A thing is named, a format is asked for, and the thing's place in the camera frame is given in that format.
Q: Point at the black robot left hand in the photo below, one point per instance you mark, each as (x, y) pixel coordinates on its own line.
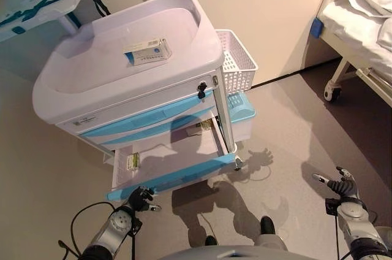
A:
(141, 199)

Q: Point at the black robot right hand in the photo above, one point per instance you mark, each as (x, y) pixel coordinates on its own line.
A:
(343, 184)

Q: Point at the blue fronted cart drawer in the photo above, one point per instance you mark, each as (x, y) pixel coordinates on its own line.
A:
(171, 165)
(137, 122)
(144, 132)

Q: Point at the white grey medicine box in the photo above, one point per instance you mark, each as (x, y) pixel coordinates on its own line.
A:
(147, 52)

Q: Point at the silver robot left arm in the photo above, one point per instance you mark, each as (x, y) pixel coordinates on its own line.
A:
(113, 229)

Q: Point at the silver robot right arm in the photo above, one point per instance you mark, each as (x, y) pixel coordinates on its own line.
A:
(358, 226)

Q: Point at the small green white medicine box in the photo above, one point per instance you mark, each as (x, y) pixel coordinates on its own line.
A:
(133, 162)

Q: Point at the amber medicine bottle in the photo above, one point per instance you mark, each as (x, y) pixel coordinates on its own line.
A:
(207, 124)

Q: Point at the white cart side tray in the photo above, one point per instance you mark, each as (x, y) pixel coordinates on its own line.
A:
(107, 159)

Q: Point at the silver robot left leg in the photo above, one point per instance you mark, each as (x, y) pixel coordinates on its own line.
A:
(211, 240)

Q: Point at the bed caster wheel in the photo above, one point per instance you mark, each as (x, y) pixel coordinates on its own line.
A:
(332, 94)

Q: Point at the cart caster wheel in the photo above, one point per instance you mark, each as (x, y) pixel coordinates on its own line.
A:
(238, 163)

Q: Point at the grey robot torso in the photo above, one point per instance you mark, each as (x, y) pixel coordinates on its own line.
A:
(239, 252)

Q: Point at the light blue waste bin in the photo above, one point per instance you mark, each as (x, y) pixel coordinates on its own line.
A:
(242, 116)

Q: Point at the black keys in lock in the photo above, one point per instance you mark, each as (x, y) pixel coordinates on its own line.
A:
(202, 89)

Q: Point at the white medical cart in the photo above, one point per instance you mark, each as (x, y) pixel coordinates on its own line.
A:
(128, 67)

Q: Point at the metal cart side latch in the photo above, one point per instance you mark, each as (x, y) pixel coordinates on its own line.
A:
(215, 80)

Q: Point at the blue bed tag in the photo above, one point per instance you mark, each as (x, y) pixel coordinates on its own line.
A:
(316, 28)

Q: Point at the white perforated side basket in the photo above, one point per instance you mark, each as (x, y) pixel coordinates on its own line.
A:
(237, 63)

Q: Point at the white hospital bed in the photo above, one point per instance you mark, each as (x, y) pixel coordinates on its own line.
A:
(358, 24)

